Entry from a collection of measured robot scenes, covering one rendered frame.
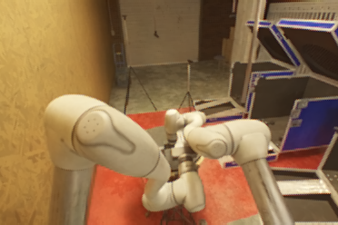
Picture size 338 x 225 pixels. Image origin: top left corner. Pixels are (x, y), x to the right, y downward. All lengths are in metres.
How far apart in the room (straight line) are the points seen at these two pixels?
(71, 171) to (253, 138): 0.62
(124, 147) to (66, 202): 0.28
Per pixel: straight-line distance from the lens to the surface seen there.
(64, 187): 0.56
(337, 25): 2.58
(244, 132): 0.77
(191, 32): 7.97
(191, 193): 0.85
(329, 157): 2.86
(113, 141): 0.34
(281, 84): 3.56
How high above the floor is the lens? 1.89
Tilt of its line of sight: 28 degrees down
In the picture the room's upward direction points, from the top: 2 degrees counter-clockwise
